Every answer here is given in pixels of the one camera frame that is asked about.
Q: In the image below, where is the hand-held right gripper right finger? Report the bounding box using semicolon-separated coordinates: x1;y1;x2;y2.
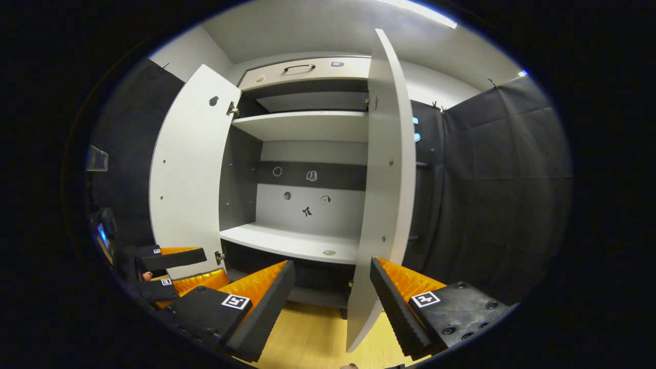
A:
370;257;513;361

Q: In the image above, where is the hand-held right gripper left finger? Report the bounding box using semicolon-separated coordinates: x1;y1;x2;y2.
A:
154;260;296;363

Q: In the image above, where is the white and grey cabinet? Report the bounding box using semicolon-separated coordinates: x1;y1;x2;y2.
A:
218;55;372;321

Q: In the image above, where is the white cabinet shelf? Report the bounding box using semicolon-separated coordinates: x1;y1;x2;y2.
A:
232;110;370;142

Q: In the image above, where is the white cabinet drawer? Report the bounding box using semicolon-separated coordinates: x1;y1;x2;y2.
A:
238;56;372;92

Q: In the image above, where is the black backdrop cloth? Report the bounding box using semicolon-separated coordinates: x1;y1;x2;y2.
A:
87;58;186;257
407;74;573;303

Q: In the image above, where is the large ceiling light panel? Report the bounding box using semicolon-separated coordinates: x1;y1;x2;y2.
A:
377;0;458;30

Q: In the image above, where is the black door handle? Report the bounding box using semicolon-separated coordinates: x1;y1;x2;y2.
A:
409;161;430;242

